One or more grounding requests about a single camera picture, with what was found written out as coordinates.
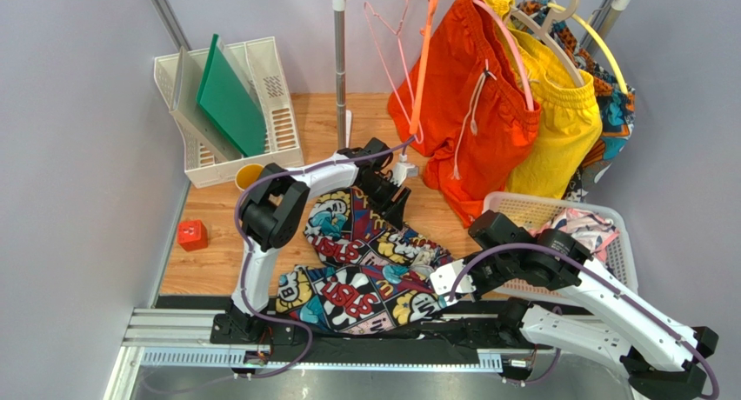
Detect white mug yellow inside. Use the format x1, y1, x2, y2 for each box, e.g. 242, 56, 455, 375
234, 163, 264, 191

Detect red cube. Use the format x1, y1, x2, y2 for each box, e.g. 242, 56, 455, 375
176, 219, 209, 252

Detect grey corner pole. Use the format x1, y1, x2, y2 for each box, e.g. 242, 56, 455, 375
150, 0, 191, 50

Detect patterned orange blue shorts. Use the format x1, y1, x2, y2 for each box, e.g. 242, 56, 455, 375
487, 0, 635, 201

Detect orange plastic hanger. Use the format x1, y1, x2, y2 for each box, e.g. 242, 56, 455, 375
410, 0, 439, 143

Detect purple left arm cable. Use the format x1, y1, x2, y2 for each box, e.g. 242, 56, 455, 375
232, 134, 418, 381

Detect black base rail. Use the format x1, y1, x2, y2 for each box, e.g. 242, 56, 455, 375
121, 296, 630, 379

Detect green plastic board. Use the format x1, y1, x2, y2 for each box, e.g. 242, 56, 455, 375
196, 34, 267, 157

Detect pink wire hanger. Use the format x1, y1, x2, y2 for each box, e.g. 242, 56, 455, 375
363, 0, 426, 144

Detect white plastic laundry basket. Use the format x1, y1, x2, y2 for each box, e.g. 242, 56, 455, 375
483, 191, 638, 293

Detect comic print shorts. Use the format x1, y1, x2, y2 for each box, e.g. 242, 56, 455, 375
276, 188, 452, 336

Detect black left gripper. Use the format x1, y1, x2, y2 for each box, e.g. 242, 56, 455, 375
357, 175, 411, 232

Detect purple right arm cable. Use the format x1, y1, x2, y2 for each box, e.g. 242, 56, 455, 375
448, 242, 721, 400

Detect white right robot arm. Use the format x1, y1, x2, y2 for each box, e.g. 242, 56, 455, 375
457, 210, 720, 399

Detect pink plastic hanger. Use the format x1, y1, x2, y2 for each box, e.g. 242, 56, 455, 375
473, 0, 535, 111

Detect yellow shorts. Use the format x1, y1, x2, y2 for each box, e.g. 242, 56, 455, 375
469, 0, 601, 199

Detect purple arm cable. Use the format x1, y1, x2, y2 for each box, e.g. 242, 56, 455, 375
232, 134, 418, 381
448, 242, 721, 400

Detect grey plastic board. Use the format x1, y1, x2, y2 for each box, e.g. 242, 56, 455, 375
168, 47, 242, 162

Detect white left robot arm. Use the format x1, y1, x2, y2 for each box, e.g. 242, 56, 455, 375
210, 138, 411, 345

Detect beige wooden hanger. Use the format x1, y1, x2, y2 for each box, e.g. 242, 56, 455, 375
509, 0, 585, 87

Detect pink patterned garment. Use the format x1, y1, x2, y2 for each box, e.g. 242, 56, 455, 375
529, 208, 620, 264

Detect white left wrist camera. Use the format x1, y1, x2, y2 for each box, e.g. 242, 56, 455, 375
391, 151, 419, 186

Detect white plastic file organizer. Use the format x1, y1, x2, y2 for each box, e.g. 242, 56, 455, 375
154, 37, 304, 188

